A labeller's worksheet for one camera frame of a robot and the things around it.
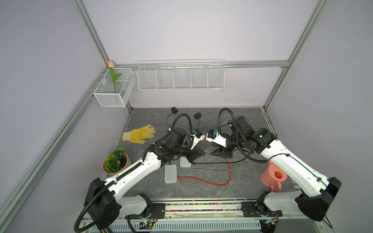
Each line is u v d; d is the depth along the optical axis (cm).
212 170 87
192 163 89
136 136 103
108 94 77
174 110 118
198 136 65
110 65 89
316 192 39
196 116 115
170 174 85
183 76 100
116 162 76
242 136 53
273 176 74
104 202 39
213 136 58
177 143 59
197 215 74
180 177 84
